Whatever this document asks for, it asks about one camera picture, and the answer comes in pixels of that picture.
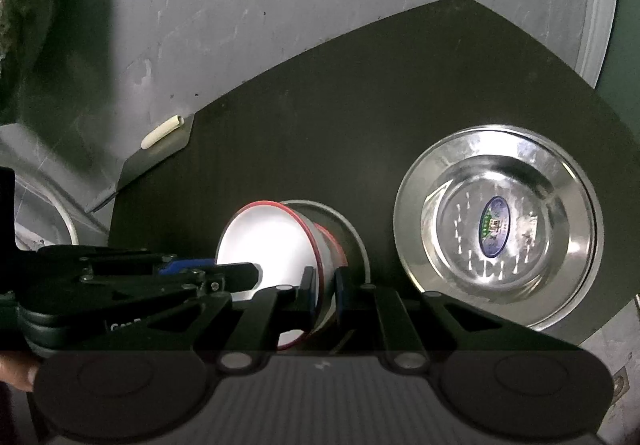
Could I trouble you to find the steel plate with sticker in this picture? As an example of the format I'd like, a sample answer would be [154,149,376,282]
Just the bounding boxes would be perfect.
[393,124,604,332]

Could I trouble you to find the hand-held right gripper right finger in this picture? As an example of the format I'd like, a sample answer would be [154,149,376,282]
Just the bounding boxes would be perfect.
[334,267,556,372]

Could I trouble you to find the white hose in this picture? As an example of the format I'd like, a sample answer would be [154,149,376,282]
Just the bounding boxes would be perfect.
[14,172,78,246]

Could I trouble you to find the small steel bowl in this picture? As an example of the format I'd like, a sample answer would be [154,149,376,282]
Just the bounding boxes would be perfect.
[280,199,372,326]

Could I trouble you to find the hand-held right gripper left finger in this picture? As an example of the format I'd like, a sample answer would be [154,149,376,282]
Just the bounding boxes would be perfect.
[150,267,321,372]

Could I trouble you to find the knife with white handle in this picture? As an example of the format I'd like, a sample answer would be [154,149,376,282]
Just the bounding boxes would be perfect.
[84,114,197,214]

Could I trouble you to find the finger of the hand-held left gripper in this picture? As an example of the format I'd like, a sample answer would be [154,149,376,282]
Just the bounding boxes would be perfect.
[37,245,212,277]
[80,262,262,302]

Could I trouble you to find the person's left hand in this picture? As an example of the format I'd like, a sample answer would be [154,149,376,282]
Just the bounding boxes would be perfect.
[0,352,41,393]

